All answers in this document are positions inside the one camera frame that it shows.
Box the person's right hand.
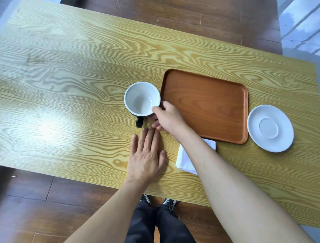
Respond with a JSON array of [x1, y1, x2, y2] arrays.
[[151, 101, 193, 144]]

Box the person's left hand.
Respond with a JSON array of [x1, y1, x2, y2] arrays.
[[127, 128, 167, 185]]

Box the black cup with white inside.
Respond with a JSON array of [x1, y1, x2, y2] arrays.
[[124, 82, 161, 128]]

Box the person's right forearm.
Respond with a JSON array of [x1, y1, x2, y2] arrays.
[[179, 129, 315, 243]]

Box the person's left forearm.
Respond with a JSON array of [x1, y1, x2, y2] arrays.
[[64, 175, 156, 243]]

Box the white folded napkin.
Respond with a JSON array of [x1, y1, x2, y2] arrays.
[[175, 138, 217, 176]]

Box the person's left black-white shoe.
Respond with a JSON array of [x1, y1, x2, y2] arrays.
[[139, 194, 151, 207]]

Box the person's black-white shoe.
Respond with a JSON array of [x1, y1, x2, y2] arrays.
[[162, 198, 179, 213], [139, 194, 151, 207]]

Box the person's right black-white shoe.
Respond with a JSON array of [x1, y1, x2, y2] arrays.
[[162, 198, 179, 213]]

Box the brown wooden tray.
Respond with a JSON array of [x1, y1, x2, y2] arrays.
[[160, 69, 249, 145]]

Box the person's black trousers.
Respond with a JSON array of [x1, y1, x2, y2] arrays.
[[124, 200, 197, 243]]

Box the white saucer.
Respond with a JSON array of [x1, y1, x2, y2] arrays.
[[247, 105, 295, 153]]

